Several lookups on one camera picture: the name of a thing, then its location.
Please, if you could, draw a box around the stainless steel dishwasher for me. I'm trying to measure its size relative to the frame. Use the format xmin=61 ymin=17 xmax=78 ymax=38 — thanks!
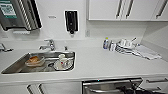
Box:
xmin=81 ymin=76 xmax=145 ymax=94

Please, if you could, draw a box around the white drawer stack beside dishwasher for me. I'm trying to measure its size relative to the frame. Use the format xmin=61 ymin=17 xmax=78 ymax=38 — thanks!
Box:
xmin=141 ymin=76 xmax=168 ymax=94

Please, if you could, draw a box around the white dish cloth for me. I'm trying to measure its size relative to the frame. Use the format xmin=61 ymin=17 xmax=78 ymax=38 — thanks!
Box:
xmin=132 ymin=44 xmax=163 ymax=61

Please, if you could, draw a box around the small bottle with blue label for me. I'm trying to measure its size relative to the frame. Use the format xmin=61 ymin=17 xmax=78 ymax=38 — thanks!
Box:
xmin=102 ymin=36 xmax=111 ymax=51

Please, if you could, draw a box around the white mug on plate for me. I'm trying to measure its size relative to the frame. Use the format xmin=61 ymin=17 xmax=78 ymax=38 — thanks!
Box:
xmin=52 ymin=52 xmax=74 ymax=72

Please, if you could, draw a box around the black soap dispenser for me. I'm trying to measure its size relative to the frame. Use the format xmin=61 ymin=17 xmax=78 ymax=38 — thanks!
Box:
xmin=64 ymin=9 xmax=80 ymax=36

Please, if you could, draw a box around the chrome sink faucet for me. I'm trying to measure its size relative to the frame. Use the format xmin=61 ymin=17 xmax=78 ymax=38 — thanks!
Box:
xmin=38 ymin=38 xmax=57 ymax=52

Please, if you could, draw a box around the stainless steel sink basin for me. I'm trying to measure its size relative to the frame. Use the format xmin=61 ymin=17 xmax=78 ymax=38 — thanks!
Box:
xmin=1 ymin=50 xmax=77 ymax=75

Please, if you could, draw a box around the clear container with orange food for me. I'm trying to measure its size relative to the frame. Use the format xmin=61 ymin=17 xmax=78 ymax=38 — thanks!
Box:
xmin=24 ymin=54 xmax=46 ymax=68

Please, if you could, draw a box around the steel paper towel dispenser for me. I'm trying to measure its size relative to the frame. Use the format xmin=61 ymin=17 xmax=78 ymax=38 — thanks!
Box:
xmin=0 ymin=0 xmax=44 ymax=32

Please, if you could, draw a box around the white wall outlet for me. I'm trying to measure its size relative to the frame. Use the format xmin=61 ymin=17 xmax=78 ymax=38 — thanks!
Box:
xmin=84 ymin=28 xmax=91 ymax=38

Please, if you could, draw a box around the white wide wall cabinet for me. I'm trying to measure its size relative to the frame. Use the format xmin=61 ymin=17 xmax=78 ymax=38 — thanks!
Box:
xmin=86 ymin=0 xmax=168 ymax=22

